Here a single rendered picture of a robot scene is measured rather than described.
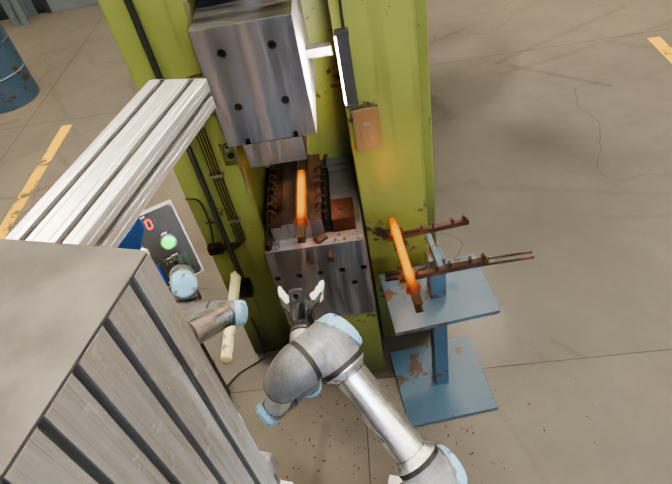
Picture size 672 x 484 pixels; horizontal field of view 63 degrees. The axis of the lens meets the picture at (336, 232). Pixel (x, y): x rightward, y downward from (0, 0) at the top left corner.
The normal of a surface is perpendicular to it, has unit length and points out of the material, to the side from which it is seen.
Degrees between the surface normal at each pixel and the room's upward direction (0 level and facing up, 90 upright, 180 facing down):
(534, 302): 0
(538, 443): 0
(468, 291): 0
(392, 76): 90
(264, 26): 90
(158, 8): 90
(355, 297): 90
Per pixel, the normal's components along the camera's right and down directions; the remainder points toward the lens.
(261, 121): 0.04, 0.69
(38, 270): -0.15, -0.71
